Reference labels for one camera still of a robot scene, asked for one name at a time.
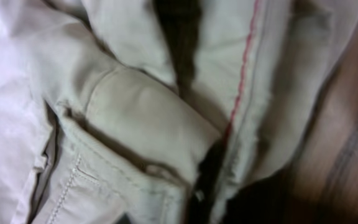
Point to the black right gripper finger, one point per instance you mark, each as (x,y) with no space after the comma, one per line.
(262,202)

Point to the beige cotton shorts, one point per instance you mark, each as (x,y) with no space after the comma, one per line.
(155,111)

